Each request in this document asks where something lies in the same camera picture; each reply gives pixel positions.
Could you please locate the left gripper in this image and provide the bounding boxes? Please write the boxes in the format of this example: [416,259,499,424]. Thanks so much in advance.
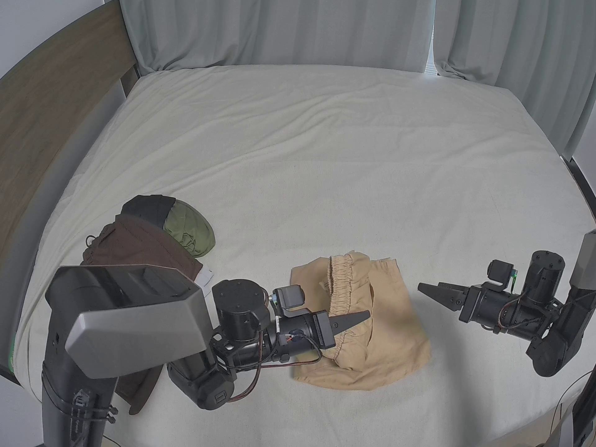
[278,311,337,358]

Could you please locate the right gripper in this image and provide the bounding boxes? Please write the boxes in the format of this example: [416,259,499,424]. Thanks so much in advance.
[418,282,523,328]

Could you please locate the tan shorts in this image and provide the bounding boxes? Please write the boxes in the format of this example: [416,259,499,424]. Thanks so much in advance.
[291,252,431,391]

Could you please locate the bed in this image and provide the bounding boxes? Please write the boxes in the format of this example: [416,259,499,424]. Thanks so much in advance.
[0,0,596,447]

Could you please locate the green and black garment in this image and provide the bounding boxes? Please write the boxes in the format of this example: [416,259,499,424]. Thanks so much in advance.
[121,195,216,258]

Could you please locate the brown shorts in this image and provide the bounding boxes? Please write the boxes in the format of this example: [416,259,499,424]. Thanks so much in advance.
[80,214,205,416]

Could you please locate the pale green curtain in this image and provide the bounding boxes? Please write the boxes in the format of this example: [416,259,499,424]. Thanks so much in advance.
[114,0,436,77]
[433,0,596,159]

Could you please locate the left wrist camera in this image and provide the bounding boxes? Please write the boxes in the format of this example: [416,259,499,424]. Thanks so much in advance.
[272,285,306,318]

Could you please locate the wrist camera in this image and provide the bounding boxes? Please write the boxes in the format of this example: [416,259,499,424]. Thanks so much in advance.
[272,285,306,318]
[487,260,517,292]

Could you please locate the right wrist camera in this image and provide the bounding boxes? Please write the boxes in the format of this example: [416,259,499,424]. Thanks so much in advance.
[487,260,517,292]

